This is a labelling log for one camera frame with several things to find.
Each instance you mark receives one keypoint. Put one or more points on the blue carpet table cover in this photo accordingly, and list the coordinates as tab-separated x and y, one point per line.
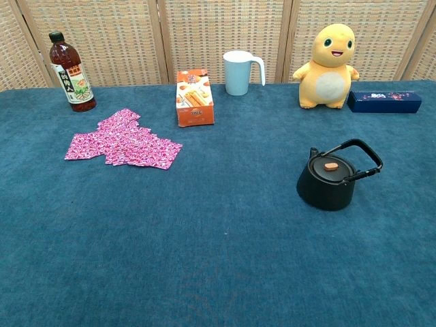
204	238

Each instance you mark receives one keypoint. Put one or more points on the woven rattan screen panel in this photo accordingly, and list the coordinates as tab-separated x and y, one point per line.
102	41
17	58
211	27
425	61
381	34

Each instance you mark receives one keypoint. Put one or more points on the dark blue flat box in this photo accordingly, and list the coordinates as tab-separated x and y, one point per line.
381	102

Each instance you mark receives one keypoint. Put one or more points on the pink printed sachet sheet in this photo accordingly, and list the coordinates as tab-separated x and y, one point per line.
126	143

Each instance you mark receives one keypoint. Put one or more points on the orange snack box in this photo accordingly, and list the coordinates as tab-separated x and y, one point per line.
194	102

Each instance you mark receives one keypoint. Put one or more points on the brown tea bottle black cap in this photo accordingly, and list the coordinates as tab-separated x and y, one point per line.
73	88

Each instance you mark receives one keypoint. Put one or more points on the yellow plush toy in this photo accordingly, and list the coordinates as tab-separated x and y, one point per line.
327	85

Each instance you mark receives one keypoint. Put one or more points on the black round lid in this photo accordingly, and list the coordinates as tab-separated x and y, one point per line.
322	171

